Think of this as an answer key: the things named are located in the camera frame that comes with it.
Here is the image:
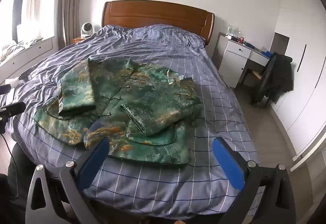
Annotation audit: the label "person's dark clothing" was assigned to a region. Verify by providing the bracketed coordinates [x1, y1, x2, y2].
[0, 142, 35, 224]

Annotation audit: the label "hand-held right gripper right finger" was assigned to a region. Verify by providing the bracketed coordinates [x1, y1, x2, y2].
[213, 137, 297, 224]

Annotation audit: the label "pile of light clothes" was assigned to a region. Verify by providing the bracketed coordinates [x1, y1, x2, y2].
[0, 38, 44, 62]

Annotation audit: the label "white desk fan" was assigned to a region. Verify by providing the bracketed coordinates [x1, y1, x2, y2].
[80, 22, 100, 37]

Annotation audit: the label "brown curtain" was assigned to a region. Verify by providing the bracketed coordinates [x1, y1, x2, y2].
[56, 0, 88, 49]

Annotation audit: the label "white wardrobe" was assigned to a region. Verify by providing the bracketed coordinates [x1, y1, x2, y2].
[270, 0, 326, 164]

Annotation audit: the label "glass bottles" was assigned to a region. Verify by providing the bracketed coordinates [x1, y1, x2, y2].
[225, 24, 241, 41]

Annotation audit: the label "wooden headboard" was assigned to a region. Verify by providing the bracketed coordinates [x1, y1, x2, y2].
[102, 1, 215, 47]

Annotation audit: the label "white window seat cabinet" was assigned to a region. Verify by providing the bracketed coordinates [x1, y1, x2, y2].
[0, 37, 61, 83]

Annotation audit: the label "chair with dark coat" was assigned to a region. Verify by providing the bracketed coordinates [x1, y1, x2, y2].
[255, 53, 295, 105]

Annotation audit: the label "black cable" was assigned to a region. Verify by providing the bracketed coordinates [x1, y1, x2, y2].
[0, 132, 19, 199]

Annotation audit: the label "white desk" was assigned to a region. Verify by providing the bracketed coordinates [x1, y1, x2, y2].
[216, 32, 272, 88]

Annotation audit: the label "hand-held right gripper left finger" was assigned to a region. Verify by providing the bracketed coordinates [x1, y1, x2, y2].
[25, 137, 110, 224]

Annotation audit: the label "green patterned silk jacket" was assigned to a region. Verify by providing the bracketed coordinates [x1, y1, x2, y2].
[34, 57, 203, 169]

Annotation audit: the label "sheer white curtain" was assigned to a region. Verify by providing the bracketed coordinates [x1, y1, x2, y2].
[20, 0, 44, 41]

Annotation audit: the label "bed with blue plaid sheet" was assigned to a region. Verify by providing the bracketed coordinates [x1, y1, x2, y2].
[5, 24, 261, 219]

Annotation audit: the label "window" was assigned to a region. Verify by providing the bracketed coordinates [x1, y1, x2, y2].
[0, 0, 55, 46]

